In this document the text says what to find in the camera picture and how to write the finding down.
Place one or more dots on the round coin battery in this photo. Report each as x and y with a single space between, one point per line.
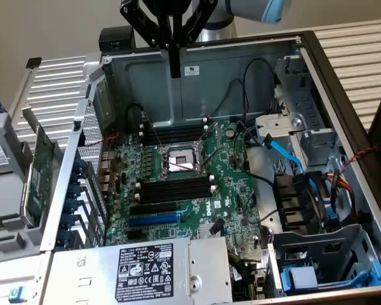
230 132

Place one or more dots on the thin metal locking lever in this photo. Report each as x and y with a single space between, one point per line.
152 130
213 156

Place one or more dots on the green Dell motherboard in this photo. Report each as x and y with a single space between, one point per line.
235 178

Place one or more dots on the black power supply label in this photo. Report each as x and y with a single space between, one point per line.
144 273

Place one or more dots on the grey power supply unit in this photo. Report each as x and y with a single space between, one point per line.
203 263

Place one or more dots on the black board connector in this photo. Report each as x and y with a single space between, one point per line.
217 226

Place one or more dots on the black fan shroud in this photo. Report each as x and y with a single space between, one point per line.
292 197

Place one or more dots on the small black end cap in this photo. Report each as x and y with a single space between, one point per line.
33 62

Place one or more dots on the grey parts rack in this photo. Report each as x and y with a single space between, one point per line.
6 203

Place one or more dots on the blue disk caddy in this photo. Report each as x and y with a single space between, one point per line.
301 276

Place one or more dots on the long black expansion slot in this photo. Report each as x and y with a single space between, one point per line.
154 208

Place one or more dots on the short black expansion slot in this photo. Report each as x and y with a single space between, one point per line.
135 234

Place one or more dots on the silver CPU socket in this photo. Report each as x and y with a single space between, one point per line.
182 159

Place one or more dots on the small blue latch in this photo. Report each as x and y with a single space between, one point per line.
16 294

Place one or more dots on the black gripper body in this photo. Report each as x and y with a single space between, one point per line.
173 6

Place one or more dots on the green graphics card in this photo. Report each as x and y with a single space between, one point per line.
41 171

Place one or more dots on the blue expansion slot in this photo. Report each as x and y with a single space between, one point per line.
154 220

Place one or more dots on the open grey PC case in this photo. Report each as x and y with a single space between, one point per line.
152 89

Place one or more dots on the silver drive cage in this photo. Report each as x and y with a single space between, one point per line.
308 105

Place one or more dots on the black plastic box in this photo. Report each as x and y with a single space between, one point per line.
114 39

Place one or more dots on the blue slot clip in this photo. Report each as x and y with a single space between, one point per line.
69 220
74 190
80 166
71 205
64 237

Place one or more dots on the silver chipset heat sink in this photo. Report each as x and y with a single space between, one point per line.
204 231

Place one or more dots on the grey disk bay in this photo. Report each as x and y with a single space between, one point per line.
333 241

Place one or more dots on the white case sticker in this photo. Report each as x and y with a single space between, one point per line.
191 70

